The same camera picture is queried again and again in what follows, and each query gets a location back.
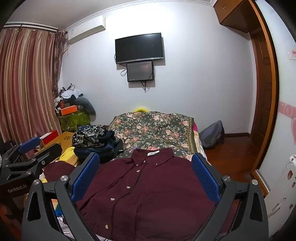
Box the white wardrobe door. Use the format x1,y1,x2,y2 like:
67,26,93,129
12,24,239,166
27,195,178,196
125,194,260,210
255,0,296,197

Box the pile of white papers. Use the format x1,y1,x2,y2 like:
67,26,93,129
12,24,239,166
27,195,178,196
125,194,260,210
59,84,84,100

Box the red striped curtain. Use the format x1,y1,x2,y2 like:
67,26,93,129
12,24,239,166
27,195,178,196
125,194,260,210
0,23,68,144

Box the small black wall monitor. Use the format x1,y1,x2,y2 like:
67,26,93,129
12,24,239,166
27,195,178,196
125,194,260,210
126,61,155,82

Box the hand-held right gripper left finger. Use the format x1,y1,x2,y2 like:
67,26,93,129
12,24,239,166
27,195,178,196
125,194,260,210
21,152,109,241

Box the grey jacket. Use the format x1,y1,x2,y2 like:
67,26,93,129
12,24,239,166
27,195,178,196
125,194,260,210
75,97,97,116

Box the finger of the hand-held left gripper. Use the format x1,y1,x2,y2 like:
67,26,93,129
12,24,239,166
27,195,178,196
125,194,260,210
5,143,63,181
2,136,41,164

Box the yellow wooden side table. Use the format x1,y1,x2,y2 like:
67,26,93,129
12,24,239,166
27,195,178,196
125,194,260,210
34,131,77,161

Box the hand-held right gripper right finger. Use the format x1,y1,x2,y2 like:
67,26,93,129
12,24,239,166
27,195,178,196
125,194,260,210
185,153,270,241

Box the black wall television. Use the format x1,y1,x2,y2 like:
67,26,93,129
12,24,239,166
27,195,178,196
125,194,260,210
115,33,165,65

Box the navy blue garment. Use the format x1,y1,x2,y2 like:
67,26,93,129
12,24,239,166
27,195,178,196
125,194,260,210
73,130,124,164

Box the maroon button-up shirt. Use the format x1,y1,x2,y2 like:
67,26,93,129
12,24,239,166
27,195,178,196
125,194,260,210
43,148,223,241

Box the orange box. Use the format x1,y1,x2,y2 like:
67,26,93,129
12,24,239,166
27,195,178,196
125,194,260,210
59,105,78,116

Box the brown wooden door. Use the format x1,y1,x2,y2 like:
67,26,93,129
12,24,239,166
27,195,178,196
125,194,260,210
249,25,279,168

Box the red box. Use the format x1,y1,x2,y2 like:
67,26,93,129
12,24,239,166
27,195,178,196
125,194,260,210
39,130,59,145

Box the black white patterned garment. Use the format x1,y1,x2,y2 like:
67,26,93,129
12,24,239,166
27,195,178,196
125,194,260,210
72,125,107,148

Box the green floral blanket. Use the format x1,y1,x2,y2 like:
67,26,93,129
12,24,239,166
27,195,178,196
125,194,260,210
107,112,200,160

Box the white air conditioner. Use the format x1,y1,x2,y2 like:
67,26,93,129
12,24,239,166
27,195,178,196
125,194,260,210
66,16,107,45

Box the brown wooden overhead cabinet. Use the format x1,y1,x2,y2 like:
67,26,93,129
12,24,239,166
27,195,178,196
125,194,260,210
213,0,258,33

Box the grey backpack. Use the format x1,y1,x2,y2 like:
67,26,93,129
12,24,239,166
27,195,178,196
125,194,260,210
199,120,225,149

